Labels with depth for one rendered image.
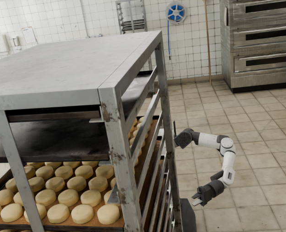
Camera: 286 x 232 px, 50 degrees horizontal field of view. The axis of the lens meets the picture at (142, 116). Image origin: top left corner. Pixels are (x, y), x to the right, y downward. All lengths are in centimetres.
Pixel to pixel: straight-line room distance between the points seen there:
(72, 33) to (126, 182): 612
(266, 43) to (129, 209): 510
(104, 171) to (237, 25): 479
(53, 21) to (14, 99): 614
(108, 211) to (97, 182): 13
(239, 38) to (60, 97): 503
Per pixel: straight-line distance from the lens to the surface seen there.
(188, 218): 269
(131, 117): 73
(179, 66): 651
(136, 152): 76
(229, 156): 202
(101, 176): 85
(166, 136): 123
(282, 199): 321
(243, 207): 307
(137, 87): 99
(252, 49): 560
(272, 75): 582
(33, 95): 58
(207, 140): 209
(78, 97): 54
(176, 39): 640
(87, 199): 78
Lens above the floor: 196
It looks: 22 degrees down
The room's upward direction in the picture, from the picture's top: 8 degrees counter-clockwise
